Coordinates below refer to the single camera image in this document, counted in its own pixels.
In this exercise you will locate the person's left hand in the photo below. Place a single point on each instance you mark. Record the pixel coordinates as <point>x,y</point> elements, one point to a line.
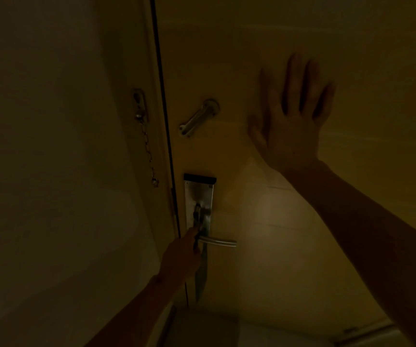
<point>177,258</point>

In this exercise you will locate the person's right hand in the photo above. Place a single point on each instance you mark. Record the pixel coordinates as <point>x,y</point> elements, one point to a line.
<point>289,140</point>

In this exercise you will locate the person's right middle finger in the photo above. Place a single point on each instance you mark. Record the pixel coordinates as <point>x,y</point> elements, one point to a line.
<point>292,81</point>

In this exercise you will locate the person's left fingers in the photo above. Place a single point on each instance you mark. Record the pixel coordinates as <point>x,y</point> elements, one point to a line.
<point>194,239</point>

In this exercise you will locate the person's right little finger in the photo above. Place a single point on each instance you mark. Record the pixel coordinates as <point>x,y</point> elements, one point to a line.
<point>324,101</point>

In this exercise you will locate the person's right thumb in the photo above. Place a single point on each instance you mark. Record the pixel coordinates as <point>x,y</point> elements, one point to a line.
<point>255,131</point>

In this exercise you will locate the person's left forearm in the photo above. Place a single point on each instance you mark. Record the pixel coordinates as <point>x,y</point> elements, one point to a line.
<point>135,316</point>

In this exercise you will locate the person's right forearm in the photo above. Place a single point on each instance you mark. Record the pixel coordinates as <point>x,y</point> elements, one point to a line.
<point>378,245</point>

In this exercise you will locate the silver door lock plate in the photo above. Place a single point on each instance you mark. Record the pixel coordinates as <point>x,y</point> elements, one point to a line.
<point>200,193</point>

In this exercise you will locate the cream door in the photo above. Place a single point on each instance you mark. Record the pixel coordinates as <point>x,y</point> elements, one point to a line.
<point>251,220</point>

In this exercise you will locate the cream door frame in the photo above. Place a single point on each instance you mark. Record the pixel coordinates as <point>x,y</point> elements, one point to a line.
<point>146,148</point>

